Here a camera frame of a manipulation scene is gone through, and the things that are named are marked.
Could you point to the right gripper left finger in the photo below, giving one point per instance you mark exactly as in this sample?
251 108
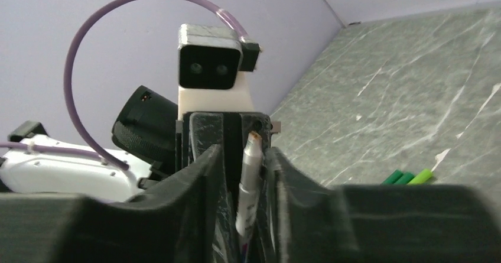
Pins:
173 221

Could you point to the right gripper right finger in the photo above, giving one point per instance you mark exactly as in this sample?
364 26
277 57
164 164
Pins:
378 223

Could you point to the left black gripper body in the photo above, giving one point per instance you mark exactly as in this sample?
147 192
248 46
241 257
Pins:
197 131

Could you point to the white pen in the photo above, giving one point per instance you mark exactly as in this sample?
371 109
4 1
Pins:
249 188

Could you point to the dark green pen cap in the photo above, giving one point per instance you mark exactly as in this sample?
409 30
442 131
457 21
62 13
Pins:
393 177
405 178

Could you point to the light green pen cap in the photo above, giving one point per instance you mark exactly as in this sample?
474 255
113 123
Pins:
422 177

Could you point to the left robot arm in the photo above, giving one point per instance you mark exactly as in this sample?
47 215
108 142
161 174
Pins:
149 139

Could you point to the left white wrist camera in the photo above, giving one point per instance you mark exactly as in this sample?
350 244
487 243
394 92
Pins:
213 63

